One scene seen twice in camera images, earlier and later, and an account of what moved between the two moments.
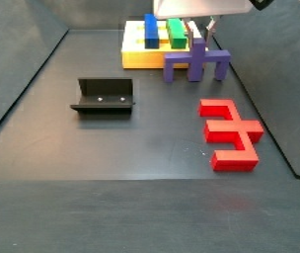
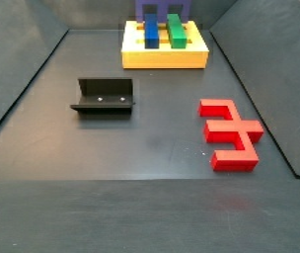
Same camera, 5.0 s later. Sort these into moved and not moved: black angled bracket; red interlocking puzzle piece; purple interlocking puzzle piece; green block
Moved: purple interlocking puzzle piece
Not moved: black angled bracket; red interlocking puzzle piece; green block
